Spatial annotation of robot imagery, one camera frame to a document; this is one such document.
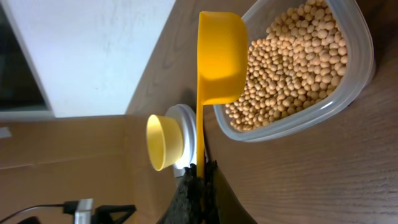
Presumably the soybeans pile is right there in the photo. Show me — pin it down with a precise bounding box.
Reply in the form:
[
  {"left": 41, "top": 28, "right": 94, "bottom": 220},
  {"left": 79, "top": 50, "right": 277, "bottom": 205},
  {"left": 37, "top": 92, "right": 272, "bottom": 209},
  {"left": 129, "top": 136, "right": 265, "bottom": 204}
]
[{"left": 225, "top": 0, "right": 348, "bottom": 132}]

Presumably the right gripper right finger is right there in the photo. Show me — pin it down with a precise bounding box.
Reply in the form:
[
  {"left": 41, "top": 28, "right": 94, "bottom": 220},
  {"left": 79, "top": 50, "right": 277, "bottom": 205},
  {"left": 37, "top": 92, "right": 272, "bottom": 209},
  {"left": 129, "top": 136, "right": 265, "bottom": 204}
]
[{"left": 205, "top": 161, "right": 257, "bottom": 224}]

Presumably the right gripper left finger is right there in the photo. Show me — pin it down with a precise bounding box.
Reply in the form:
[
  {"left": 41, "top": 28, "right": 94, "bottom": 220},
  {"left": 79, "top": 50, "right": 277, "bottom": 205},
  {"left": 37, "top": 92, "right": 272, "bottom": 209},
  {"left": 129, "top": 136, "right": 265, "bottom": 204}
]
[{"left": 157, "top": 164, "right": 205, "bottom": 224}]

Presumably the left black cable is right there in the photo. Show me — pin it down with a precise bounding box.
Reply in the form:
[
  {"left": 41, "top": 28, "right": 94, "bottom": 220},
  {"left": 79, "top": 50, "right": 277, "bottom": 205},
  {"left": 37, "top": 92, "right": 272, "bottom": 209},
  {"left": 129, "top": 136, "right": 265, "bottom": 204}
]
[{"left": 0, "top": 200, "right": 80, "bottom": 224}]

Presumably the dark window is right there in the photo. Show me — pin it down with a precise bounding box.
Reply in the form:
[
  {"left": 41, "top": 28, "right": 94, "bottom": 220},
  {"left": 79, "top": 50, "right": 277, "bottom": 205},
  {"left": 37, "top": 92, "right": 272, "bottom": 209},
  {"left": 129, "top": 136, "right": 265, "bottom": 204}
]
[{"left": 1, "top": 8, "right": 48, "bottom": 111}]

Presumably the cardboard box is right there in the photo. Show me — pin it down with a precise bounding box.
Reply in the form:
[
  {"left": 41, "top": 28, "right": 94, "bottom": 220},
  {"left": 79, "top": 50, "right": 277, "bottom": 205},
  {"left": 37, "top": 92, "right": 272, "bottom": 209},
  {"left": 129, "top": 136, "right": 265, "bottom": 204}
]
[{"left": 1, "top": 116, "right": 176, "bottom": 223}]

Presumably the clear plastic container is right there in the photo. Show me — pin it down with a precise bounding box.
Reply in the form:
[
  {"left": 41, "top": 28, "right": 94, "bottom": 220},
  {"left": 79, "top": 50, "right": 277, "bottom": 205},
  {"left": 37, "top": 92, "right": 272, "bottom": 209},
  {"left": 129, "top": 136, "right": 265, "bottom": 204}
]
[{"left": 213, "top": 0, "right": 376, "bottom": 142}]

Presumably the yellow measuring scoop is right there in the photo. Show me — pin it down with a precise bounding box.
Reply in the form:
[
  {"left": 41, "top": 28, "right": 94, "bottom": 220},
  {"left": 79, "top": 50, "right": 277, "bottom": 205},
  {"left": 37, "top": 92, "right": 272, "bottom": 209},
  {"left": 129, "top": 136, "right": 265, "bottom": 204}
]
[{"left": 196, "top": 11, "right": 248, "bottom": 178}]

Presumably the pale yellow bowl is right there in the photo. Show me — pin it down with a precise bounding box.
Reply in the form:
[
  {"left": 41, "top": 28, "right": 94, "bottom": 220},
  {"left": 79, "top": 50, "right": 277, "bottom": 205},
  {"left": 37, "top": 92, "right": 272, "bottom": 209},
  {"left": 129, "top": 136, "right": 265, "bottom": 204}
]
[{"left": 146, "top": 114, "right": 183, "bottom": 171}]

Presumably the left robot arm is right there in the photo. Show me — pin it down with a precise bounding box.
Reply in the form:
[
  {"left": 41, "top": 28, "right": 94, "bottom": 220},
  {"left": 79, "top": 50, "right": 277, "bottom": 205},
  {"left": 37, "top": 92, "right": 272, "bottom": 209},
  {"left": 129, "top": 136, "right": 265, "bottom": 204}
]
[{"left": 8, "top": 201, "right": 136, "bottom": 224}]

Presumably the white digital kitchen scale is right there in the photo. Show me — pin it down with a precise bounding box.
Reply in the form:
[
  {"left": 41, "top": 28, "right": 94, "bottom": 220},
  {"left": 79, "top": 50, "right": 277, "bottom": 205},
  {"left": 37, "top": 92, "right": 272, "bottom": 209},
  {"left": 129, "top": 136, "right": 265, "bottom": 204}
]
[{"left": 165, "top": 104, "right": 197, "bottom": 178}]

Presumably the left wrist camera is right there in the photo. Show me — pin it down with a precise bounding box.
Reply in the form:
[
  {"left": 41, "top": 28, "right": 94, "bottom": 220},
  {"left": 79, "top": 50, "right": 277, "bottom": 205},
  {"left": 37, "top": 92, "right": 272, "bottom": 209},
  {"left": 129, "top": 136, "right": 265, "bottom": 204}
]
[{"left": 73, "top": 198, "right": 93, "bottom": 224}]

